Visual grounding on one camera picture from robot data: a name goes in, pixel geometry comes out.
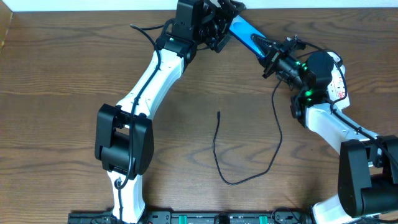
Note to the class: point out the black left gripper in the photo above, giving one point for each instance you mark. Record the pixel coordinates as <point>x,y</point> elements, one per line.
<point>222,34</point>

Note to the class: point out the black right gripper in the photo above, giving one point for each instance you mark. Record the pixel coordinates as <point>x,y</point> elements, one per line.
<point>272,62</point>

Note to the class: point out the blue samsung galaxy phone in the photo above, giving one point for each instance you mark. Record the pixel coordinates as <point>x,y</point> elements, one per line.
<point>243,31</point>

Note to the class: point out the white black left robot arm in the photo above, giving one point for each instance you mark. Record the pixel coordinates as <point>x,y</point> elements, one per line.
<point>124,134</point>

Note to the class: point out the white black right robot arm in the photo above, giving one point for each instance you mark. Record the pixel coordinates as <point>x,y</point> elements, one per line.
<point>367,176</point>

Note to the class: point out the white power strip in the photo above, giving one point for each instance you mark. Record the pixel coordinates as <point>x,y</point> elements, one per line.
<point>336,90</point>

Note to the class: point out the white usb wall charger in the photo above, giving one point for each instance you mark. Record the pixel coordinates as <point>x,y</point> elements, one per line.
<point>339,61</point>

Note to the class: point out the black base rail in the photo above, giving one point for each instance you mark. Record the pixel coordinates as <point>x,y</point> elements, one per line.
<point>167,217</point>

